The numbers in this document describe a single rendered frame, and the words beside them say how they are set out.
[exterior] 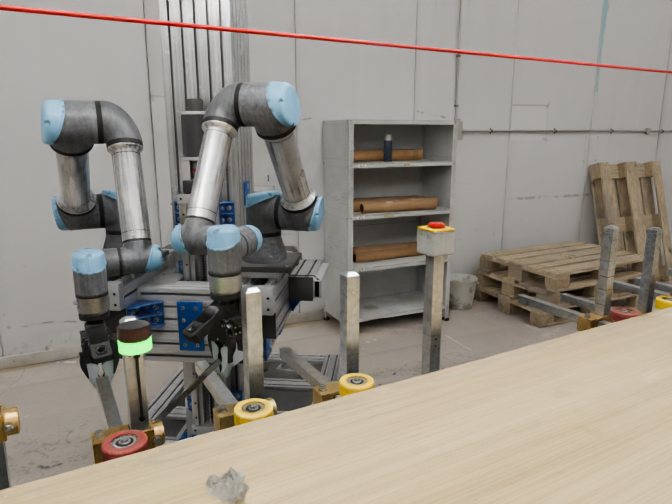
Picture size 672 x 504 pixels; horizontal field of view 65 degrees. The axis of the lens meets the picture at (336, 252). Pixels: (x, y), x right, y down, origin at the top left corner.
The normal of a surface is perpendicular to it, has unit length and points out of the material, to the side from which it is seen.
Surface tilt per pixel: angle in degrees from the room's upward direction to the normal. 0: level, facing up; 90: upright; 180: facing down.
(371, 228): 90
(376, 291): 90
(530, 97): 90
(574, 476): 0
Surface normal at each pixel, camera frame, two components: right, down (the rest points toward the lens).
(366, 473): 0.00, -0.98
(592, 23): 0.42, 0.20
